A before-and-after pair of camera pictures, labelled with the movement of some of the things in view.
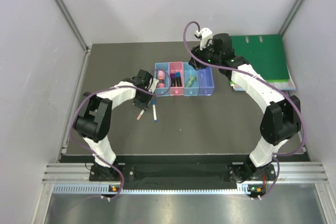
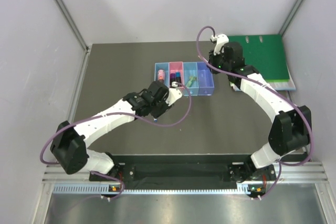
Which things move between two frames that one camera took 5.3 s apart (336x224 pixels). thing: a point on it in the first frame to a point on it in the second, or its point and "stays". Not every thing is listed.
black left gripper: (143, 105) to (165, 107)
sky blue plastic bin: (163, 92) stays
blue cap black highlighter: (178, 78) stays
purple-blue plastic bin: (205, 81) stays
